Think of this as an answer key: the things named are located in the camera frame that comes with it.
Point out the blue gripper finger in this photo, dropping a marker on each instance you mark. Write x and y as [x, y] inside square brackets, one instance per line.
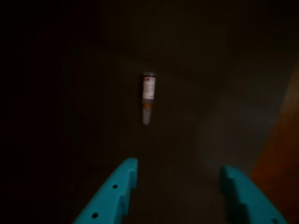
[245, 203]
[109, 198]

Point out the glass ampoule white label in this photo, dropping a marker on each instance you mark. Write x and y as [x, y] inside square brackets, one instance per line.
[149, 91]

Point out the dark grey mat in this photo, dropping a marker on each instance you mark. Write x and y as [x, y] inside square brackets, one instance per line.
[93, 93]

